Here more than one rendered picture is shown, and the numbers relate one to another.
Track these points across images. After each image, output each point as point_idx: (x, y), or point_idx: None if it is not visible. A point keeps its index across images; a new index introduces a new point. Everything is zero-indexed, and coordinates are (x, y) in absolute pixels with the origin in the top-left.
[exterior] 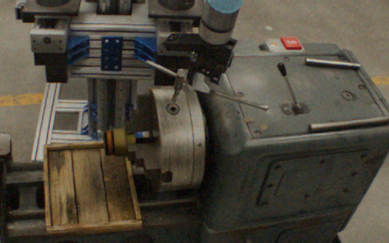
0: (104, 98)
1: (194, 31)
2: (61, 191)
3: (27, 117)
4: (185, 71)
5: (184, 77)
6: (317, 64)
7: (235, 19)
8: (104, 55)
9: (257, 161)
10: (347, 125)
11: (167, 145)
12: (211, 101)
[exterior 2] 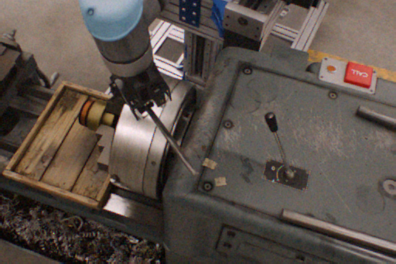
0: (194, 46)
1: None
2: (49, 135)
3: (150, 30)
4: (325, 37)
5: (320, 43)
6: (375, 121)
7: (131, 50)
8: (182, 5)
9: (198, 217)
10: (346, 238)
11: (117, 149)
12: (194, 118)
